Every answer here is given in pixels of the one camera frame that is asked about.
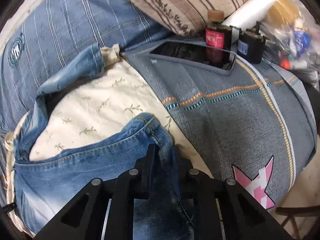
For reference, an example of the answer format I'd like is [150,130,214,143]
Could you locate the dark wooden chair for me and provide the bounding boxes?
[276,205,320,240]

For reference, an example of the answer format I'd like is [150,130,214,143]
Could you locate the black battery red label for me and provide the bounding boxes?
[206,22,233,50]

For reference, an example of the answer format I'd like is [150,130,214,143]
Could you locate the brown round cap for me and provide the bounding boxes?
[207,9,225,23]

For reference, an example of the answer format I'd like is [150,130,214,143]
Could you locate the clear plastic bag of items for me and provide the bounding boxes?
[261,0,319,90]

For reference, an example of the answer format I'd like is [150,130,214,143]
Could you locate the cream leaf-print sheet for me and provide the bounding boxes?
[4,43,213,238]

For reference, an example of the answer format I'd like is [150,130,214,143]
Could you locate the black smartphone grey case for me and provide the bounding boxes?
[149,41,236,75]

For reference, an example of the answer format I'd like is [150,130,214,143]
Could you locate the black battery blue label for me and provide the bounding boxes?
[237,21,266,64]

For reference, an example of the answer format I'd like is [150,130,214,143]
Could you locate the white rolled paper tube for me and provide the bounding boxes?
[223,0,277,43]

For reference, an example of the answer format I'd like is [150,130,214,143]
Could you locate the blue denim jeans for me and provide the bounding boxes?
[11,42,196,240]

